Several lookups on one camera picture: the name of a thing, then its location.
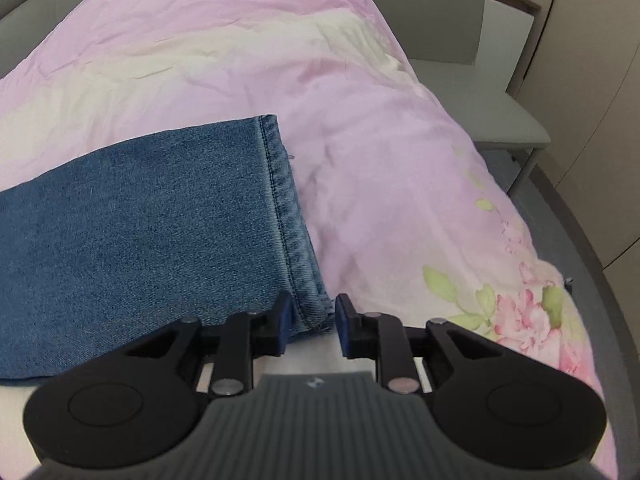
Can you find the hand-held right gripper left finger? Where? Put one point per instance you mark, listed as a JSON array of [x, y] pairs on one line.
[[284, 321]]

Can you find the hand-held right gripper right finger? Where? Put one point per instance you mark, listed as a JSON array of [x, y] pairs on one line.
[[343, 321]]

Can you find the blue denim pants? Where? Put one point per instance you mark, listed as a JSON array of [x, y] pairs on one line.
[[150, 240]]

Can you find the pink floral bed sheet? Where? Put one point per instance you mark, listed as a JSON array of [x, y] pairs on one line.
[[350, 125]]

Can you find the grey chair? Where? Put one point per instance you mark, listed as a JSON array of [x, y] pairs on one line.
[[450, 20]]

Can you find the white table with brown edge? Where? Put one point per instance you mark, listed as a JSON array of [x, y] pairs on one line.
[[505, 35]]

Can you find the beige wardrobe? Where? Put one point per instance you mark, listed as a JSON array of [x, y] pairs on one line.
[[590, 85]]

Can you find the pink floral bedsheet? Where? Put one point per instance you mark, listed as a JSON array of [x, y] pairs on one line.
[[30, 10]]

